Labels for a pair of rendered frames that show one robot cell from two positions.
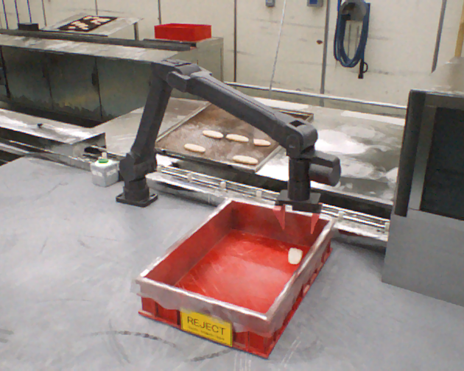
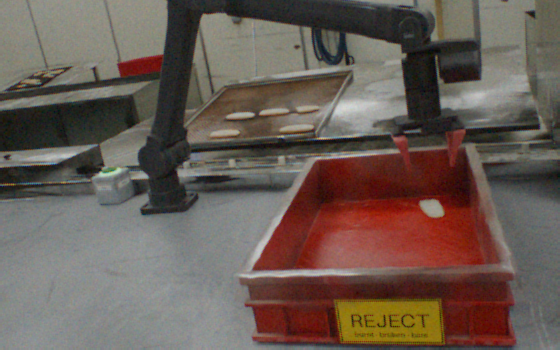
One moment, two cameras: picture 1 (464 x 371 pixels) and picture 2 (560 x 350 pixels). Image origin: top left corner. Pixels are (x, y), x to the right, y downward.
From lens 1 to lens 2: 0.50 m
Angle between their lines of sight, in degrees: 12
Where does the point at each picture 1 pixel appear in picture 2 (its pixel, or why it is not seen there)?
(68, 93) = not seen: hidden behind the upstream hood
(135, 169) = (163, 157)
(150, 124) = (176, 84)
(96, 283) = (158, 317)
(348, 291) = (542, 228)
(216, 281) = (347, 264)
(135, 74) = (108, 114)
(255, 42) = (229, 62)
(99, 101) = not seen: hidden behind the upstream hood
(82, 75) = (45, 130)
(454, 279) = not seen: outside the picture
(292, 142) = (408, 29)
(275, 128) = (375, 19)
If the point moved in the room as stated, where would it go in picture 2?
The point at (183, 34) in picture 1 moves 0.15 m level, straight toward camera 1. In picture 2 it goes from (151, 65) to (152, 66)
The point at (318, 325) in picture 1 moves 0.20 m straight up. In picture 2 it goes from (544, 278) to (541, 136)
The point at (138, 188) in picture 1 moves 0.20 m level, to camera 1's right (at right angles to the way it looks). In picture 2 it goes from (171, 186) to (255, 167)
